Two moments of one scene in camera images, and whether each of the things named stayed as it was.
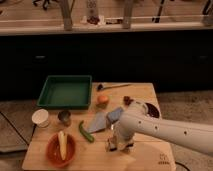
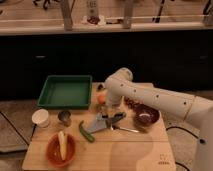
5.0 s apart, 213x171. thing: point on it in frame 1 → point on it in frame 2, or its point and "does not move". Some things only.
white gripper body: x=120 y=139 → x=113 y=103
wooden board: x=75 y=139 does not move
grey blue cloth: x=98 y=122 does not move
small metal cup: x=65 y=117 does not move
